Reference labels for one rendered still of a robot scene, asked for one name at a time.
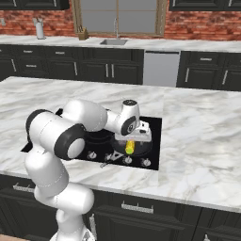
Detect dark cupboard door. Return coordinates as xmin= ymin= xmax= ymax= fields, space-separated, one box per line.
xmin=0 ymin=195 xmax=59 ymax=241
xmin=92 ymin=212 xmax=200 ymax=241
xmin=191 ymin=206 xmax=241 ymax=241

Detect black hob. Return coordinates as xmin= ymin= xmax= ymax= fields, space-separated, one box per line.
xmin=20 ymin=107 xmax=163 ymax=171

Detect wood framed window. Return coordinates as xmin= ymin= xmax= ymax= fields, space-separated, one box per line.
xmin=72 ymin=0 xmax=168 ymax=37

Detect silver tap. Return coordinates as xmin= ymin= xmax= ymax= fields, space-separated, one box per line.
xmin=113 ymin=17 xmax=121 ymax=40

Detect dark base cupboard run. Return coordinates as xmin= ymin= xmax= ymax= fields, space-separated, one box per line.
xmin=175 ymin=50 xmax=241 ymax=92
xmin=0 ymin=43 xmax=145 ymax=86

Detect dark drawer front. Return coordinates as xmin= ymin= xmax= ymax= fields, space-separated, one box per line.
xmin=0 ymin=174 xmax=40 ymax=198
xmin=93 ymin=189 xmax=202 ymax=221

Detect dark wall cupboards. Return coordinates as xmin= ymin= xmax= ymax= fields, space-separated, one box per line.
xmin=168 ymin=0 xmax=241 ymax=12
xmin=0 ymin=0 xmax=71 ymax=11

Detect yellow corn cob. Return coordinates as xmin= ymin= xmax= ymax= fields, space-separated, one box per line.
xmin=125 ymin=139 xmax=137 ymax=155

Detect wooden knife block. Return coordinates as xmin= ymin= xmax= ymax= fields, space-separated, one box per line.
xmin=77 ymin=25 xmax=89 ymax=41

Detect grey dishwasher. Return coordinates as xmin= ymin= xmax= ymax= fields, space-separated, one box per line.
xmin=142 ymin=50 xmax=182 ymax=88

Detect black frying pan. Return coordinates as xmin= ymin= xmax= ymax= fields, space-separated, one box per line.
xmin=99 ymin=137 xmax=155 ymax=169

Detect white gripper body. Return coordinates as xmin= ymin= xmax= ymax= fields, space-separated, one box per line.
xmin=114 ymin=128 xmax=153 ymax=142

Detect white paper towel holder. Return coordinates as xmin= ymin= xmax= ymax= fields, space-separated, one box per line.
xmin=32 ymin=17 xmax=47 ymax=40

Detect silver drawer handle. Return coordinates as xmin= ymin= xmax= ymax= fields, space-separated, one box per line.
xmin=12 ymin=183 xmax=36 ymax=193
xmin=120 ymin=201 xmax=155 ymax=215

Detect steel sink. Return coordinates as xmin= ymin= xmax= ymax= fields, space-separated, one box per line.
xmin=99 ymin=38 xmax=129 ymax=47

